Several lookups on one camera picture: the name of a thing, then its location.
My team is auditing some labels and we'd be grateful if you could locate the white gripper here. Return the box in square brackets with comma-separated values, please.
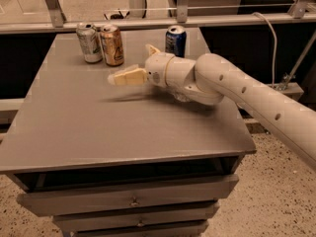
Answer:
[108, 44, 175, 88]

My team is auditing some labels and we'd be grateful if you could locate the orange soda can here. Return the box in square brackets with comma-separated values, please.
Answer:
[100, 24, 124, 66]

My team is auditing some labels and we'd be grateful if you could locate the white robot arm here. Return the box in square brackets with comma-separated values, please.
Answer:
[108, 45, 316, 170]

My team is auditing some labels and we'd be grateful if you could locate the blue pepsi can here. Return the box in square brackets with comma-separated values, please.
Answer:
[165, 25, 187, 57]

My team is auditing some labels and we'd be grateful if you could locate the green white 7up can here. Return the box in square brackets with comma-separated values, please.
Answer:
[76, 22, 103, 63]

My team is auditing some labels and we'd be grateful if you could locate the grey drawer cabinet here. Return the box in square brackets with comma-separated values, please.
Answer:
[0, 27, 258, 237]

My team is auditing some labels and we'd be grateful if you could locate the top grey drawer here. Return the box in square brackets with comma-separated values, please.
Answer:
[17, 174, 239, 216]

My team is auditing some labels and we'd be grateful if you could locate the grey drawer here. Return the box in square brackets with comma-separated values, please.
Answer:
[53, 201, 219, 232]
[17, 174, 239, 216]
[70, 219, 210, 237]

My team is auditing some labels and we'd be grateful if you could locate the middle grey drawer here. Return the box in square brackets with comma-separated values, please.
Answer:
[53, 201, 219, 232]

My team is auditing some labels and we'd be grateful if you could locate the bottom grey drawer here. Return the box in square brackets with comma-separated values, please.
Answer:
[70, 219, 210, 237]

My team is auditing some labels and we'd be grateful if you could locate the white cable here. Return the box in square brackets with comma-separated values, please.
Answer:
[252, 11, 278, 87]

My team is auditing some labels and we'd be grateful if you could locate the metal window frame rail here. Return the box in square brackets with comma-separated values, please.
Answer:
[0, 0, 316, 34]

